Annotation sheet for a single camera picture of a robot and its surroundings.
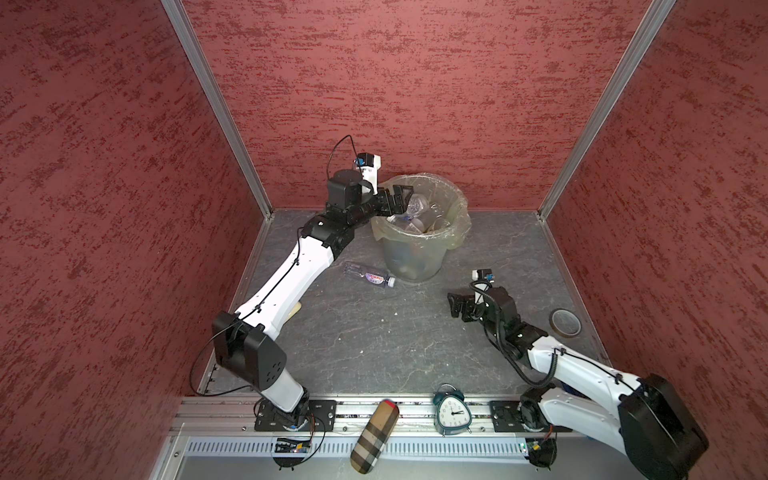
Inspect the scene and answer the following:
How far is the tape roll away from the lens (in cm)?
91

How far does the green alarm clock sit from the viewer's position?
0.71m

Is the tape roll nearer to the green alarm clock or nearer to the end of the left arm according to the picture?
the green alarm clock

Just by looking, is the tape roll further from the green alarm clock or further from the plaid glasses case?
the plaid glasses case

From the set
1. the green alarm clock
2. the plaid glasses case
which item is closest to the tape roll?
the green alarm clock

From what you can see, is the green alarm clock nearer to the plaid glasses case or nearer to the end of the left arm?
the plaid glasses case

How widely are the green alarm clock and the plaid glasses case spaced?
11cm

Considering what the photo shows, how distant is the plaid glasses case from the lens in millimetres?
673

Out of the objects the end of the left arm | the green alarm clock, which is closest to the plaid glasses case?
the green alarm clock

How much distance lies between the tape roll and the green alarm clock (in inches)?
15.4

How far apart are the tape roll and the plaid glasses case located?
0.56m
